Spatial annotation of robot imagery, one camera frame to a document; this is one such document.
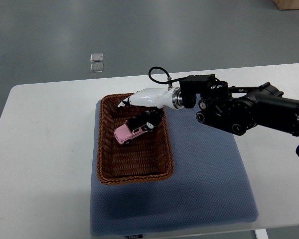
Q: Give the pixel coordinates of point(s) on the floor metal plate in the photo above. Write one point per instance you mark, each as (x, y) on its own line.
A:
(96, 57)
(96, 67)

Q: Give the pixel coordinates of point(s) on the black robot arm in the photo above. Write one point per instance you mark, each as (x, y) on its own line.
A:
(238, 109)

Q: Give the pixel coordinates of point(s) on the upper floor metal plate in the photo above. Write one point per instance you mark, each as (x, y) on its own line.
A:
(96, 57)

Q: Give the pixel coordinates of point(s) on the blue grey cloth mat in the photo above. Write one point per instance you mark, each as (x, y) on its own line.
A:
(209, 187)

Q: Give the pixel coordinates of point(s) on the brown wicker basket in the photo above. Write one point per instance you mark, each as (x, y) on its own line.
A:
(146, 158)

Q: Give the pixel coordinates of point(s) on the white table leg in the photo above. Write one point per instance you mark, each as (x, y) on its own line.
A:
(261, 234)

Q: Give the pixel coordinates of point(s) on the pink toy car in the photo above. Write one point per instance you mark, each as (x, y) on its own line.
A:
(132, 128)

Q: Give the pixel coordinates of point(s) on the cardboard box corner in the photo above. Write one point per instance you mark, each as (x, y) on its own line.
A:
(287, 4)

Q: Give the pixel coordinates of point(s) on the lower floor metal plate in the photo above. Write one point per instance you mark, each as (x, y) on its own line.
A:
(96, 67)

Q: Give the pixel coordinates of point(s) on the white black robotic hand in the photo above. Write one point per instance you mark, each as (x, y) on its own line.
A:
(155, 97)

